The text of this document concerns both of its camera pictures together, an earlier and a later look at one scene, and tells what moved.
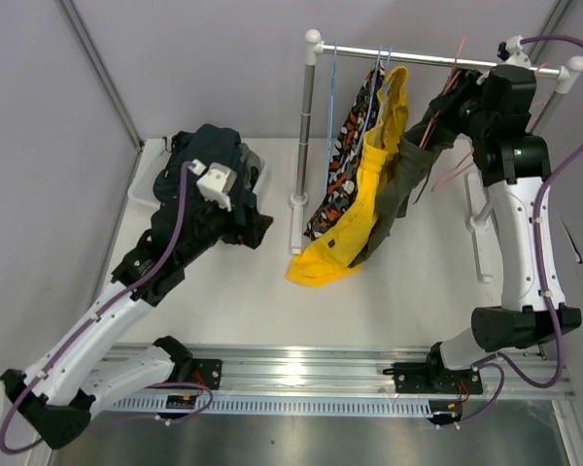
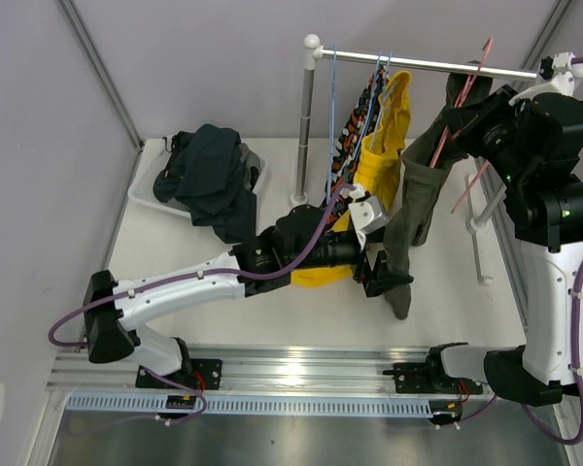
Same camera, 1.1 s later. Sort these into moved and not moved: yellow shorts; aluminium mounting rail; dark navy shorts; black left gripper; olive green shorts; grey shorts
Moved: black left gripper; olive green shorts
Not moved: grey shorts; dark navy shorts; aluminium mounting rail; yellow shorts
